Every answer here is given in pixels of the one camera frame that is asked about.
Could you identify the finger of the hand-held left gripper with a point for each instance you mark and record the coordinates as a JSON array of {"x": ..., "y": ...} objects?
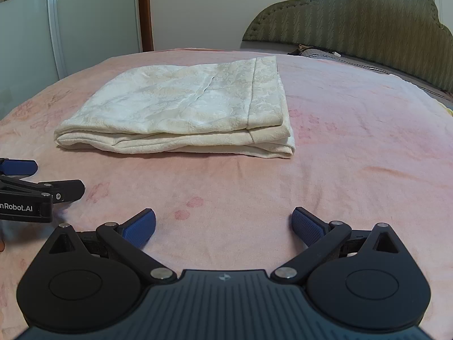
[
  {"x": 67, "y": 188},
  {"x": 19, "y": 166}
]

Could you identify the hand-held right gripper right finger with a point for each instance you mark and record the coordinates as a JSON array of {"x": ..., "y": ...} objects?
[{"x": 308, "y": 225}]

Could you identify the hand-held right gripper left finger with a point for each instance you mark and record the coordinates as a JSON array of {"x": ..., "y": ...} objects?
[{"x": 139, "y": 228}]

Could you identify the cream pants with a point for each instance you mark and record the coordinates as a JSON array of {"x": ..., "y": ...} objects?
[{"x": 184, "y": 106}]

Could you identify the pink blanket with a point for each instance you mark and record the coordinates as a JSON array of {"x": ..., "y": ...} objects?
[{"x": 247, "y": 191}]

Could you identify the white wardrobe with flower decals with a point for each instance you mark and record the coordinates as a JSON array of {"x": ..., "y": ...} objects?
[{"x": 88, "y": 17}]

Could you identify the olive green padded headboard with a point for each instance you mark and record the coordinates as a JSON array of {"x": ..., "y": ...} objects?
[{"x": 354, "y": 17}]

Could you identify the brown wooden door frame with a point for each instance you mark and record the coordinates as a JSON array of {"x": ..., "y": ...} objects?
[{"x": 145, "y": 10}]

